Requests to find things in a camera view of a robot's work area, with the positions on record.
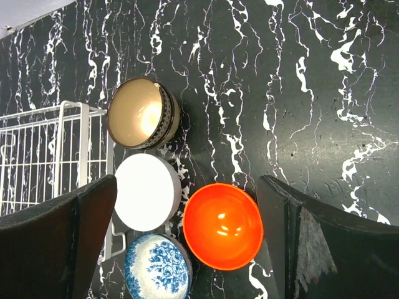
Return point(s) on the white ceramic bowl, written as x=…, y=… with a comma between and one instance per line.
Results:
x=148, y=192

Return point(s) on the orange plastic bowl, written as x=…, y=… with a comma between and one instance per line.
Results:
x=222, y=226

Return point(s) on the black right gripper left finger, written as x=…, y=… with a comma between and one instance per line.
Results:
x=51, y=250

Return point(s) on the white wire dish rack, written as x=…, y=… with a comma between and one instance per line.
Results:
x=52, y=151

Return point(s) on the blue floral porcelain bowl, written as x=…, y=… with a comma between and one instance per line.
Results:
x=157, y=266

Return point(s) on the brown patterned ceramic bowl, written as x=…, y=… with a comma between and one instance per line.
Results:
x=142, y=114

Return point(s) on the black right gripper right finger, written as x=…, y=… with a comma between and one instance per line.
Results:
x=319, y=251

